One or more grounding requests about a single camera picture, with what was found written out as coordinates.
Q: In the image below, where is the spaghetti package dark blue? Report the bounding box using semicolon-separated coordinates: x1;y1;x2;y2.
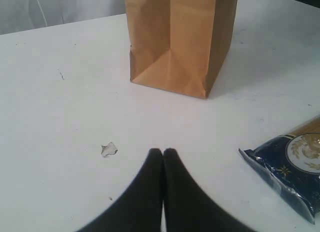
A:
239;117;320;224

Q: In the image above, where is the brown paper shopping bag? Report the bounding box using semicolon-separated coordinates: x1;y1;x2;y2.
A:
125;0;238;99

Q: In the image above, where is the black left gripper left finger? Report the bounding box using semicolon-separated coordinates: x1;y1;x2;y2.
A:
79;148;164;232

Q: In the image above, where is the torn white paper scrap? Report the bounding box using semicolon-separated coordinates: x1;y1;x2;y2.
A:
101;142;118;158

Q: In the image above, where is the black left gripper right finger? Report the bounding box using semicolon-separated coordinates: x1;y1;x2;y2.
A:
162;148;252;232

